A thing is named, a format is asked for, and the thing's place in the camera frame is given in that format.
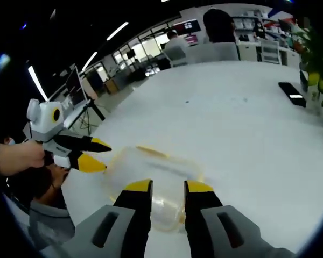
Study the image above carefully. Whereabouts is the black computer tower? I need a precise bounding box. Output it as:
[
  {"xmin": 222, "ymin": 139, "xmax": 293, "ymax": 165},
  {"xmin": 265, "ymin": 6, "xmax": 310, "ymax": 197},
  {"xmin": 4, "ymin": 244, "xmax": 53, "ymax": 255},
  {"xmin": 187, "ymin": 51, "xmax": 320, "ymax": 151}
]
[{"xmin": 157, "ymin": 58, "xmax": 172, "ymax": 70}]

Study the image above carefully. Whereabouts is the wall screen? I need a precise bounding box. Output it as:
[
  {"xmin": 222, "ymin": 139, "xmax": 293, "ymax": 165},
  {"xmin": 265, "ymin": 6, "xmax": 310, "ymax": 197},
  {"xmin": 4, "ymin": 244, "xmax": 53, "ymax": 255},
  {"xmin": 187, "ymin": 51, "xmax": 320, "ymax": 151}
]
[{"xmin": 173, "ymin": 19, "xmax": 201, "ymax": 37}]

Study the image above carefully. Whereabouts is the black phone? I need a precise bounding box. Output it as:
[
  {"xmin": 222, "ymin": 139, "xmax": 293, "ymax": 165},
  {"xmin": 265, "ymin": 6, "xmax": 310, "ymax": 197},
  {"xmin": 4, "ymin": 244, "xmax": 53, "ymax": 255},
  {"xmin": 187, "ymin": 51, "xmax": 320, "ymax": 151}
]
[{"xmin": 278, "ymin": 82, "xmax": 307, "ymax": 108}]

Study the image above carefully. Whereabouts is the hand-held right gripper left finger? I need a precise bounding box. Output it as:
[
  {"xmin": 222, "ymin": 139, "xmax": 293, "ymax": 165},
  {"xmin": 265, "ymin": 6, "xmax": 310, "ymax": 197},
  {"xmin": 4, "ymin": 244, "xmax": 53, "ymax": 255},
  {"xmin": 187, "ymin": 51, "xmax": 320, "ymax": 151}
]
[{"xmin": 40, "ymin": 179, "xmax": 153, "ymax": 258}]

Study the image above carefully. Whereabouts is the grey mesh office chair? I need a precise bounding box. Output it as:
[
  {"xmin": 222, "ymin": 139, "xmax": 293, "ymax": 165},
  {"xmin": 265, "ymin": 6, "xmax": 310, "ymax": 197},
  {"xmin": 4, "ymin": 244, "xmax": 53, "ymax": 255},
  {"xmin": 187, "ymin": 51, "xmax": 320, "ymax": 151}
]
[
  {"xmin": 163, "ymin": 46, "xmax": 188, "ymax": 68},
  {"xmin": 260, "ymin": 39, "xmax": 282, "ymax": 65}
]

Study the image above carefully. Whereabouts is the clear container with yellow plastic buckle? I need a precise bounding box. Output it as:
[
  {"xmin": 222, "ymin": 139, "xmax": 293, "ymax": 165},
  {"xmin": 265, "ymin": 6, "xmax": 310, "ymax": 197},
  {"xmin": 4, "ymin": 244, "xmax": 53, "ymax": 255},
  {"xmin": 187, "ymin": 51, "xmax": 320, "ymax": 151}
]
[{"xmin": 104, "ymin": 145, "xmax": 205, "ymax": 233}]

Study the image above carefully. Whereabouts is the person's left hand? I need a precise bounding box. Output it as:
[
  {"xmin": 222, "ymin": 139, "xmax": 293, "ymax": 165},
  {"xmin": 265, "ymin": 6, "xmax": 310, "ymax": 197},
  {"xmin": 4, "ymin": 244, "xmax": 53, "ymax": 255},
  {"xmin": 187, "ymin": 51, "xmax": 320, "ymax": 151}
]
[{"xmin": 7, "ymin": 140, "xmax": 46, "ymax": 176}]

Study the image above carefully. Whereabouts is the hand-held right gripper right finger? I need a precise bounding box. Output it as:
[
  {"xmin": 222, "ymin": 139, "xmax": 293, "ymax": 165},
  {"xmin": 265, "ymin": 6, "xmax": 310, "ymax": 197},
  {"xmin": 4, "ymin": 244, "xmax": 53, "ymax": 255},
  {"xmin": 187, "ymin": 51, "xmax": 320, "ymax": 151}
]
[{"xmin": 184, "ymin": 180, "xmax": 296, "ymax": 258}]

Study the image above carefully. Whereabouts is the white plant pot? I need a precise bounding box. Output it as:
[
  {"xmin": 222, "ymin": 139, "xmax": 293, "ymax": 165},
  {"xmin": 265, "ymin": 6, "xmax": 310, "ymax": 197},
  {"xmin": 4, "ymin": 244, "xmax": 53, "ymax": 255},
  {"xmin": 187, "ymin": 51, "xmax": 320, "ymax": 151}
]
[{"xmin": 300, "ymin": 64, "xmax": 323, "ymax": 108}]

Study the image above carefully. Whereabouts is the white storage shelf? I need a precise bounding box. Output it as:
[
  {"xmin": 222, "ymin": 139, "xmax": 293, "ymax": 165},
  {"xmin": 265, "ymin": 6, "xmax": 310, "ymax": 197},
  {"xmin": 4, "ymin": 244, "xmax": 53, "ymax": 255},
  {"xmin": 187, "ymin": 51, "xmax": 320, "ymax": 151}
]
[{"xmin": 231, "ymin": 8, "xmax": 297, "ymax": 41}]

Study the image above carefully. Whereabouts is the green potted plant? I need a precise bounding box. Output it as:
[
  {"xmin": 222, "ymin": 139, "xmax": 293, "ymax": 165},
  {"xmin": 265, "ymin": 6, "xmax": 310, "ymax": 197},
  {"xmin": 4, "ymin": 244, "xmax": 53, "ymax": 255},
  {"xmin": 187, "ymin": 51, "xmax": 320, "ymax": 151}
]
[{"xmin": 292, "ymin": 25, "xmax": 323, "ymax": 111}]

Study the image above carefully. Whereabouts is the black-legged laptop stand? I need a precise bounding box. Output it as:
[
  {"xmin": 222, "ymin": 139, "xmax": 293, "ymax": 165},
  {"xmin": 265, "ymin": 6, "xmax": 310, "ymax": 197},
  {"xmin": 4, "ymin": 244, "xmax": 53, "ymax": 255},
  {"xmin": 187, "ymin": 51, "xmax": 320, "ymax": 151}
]
[{"xmin": 79, "ymin": 99, "xmax": 106, "ymax": 135}]

